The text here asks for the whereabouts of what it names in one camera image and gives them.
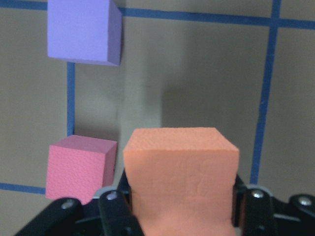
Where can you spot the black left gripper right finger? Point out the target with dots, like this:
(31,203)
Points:
(257,212)

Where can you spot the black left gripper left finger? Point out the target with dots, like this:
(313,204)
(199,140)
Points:
(107,214)

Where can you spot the orange foam block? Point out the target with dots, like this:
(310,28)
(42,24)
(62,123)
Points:
(181,181)

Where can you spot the red foam block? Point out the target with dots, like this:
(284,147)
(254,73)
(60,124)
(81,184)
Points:
(78,166)

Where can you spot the purple foam block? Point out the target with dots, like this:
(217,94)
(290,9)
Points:
(84,31)

